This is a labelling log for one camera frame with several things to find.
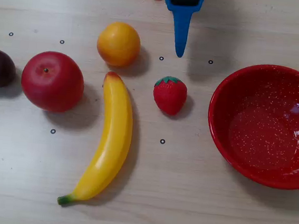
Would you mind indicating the red speckled enamel bowl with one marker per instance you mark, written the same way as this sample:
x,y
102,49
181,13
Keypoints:
x,y
264,133

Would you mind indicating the orange yellow toy apricot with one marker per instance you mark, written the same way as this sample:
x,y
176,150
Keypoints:
x,y
119,44

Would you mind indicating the red toy strawberry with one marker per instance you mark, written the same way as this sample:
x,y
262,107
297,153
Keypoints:
x,y
170,96

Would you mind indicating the yellow toy banana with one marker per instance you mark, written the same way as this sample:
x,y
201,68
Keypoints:
x,y
117,119

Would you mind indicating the red toy apple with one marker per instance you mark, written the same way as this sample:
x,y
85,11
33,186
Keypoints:
x,y
52,88

